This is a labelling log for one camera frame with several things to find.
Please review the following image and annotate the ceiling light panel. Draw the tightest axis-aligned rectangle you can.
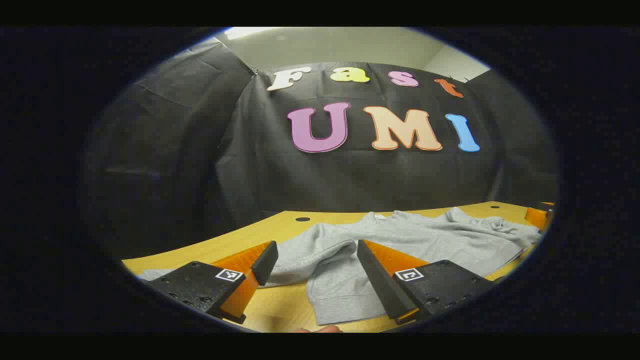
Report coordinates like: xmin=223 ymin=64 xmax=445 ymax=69
xmin=224 ymin=27 xmax=273 ymax=41

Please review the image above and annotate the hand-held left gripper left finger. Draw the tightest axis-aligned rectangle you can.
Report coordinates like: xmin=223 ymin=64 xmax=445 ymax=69
xmin=142 ymin=240 xmax=279 ymax=325

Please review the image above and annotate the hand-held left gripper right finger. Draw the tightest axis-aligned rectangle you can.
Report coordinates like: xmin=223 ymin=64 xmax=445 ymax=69
xmin=356 ymin=239 xmax=495 ymax=326

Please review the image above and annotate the black backdrop cloth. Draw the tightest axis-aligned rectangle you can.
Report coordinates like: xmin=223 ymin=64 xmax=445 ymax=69
xmin=82 ymin=42 xmax=558 ymax=261

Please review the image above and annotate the grey sweatshirt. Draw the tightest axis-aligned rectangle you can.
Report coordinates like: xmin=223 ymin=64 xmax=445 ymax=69
xmin=136 ymin=207 xmax=543 ymax=326

